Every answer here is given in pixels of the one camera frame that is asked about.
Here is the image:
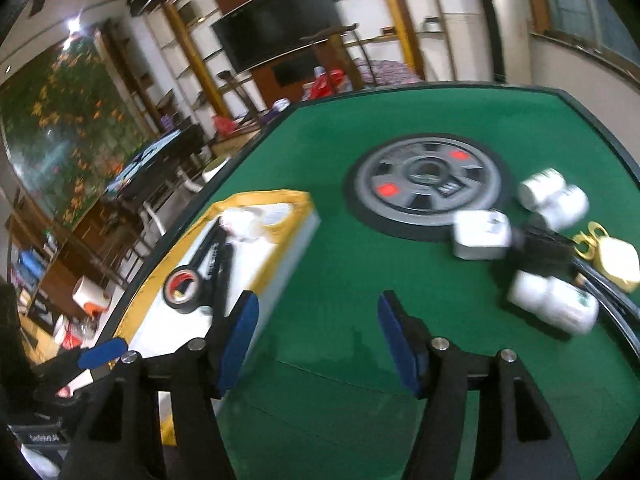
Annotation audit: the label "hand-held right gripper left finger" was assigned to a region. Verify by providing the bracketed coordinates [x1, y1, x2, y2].
[60, 289, 261, 480]

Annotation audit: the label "dark wooden chair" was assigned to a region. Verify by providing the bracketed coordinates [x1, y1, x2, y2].
[217, 70, 266, 121]
[300, 22, 381, 93]

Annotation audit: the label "black marker yellow caps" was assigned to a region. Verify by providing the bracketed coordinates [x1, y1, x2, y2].
[197, 242, 236, 316]

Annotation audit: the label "flower landscape painting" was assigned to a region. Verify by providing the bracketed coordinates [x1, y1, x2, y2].
[0, 35, 146, 226]

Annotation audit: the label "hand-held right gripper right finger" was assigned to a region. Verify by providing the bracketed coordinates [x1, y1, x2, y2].
[377, 289, 581, 480]

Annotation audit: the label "black tape roll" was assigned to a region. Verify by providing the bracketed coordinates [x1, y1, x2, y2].
[162, 264, 211, 313]

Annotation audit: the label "red bag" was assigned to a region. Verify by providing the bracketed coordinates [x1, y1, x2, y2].
[307, 67, 346, 101]

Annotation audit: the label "black marker beige caps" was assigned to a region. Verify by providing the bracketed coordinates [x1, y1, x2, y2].
[570, 260, 640, 311]

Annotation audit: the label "patterned cushion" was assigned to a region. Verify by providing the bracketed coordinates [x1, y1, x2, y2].
[350, 57, 423, 88]

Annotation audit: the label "brown-framed window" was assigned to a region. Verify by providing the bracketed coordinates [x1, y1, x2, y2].
[520, 0, 640, 76]

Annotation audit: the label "yellow-edged white box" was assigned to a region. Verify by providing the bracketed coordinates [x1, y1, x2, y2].
[107, 189, 322, 448]

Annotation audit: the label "black flat television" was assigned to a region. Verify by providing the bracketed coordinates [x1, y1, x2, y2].
[210, 0, 346, 73]

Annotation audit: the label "white plug adapter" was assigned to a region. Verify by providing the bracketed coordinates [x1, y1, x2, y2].
[450, 209, 513, 261]

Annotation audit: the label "yellow-handled scissors cream sheath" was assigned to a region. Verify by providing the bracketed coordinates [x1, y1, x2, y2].
[572, 221, 640, 293]

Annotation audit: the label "black side table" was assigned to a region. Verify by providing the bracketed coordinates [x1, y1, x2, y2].
[107, 120, 206, 196]

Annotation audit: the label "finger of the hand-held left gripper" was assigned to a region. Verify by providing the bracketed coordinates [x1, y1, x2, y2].
[36, 336, 129, 387]

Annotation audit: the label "small white pill bottle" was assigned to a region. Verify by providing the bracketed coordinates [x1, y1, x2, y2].
[217, 205, 293, 243]

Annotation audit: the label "white floor air conditioner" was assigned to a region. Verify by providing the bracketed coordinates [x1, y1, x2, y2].
[450, 0, 506, 81]

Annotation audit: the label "white and gold shelf unit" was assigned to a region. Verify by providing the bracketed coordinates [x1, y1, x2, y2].
[125, 0, 456, 126]

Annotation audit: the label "round grey table centre panel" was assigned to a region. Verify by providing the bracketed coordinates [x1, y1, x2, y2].
[342, 132, 513, 243]

